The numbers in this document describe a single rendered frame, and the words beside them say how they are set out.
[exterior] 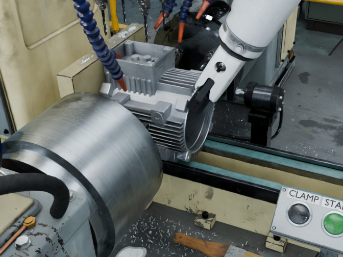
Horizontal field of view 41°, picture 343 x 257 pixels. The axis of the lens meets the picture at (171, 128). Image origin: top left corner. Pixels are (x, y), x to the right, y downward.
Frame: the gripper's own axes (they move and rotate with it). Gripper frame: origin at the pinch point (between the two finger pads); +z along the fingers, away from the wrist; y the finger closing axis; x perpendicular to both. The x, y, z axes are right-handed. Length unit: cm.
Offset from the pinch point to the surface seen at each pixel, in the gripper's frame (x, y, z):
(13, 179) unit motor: 7, -48, -17
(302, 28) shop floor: -18, 327, 115
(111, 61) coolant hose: 15.5, -11.9, -5.1
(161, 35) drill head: 19.4, 27.1, 10.6
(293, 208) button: -21.3, -20.4, -10.6
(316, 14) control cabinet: -20, 321, 96
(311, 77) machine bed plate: -22, 76, 20
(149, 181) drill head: -2.0, -20.6, 3.6
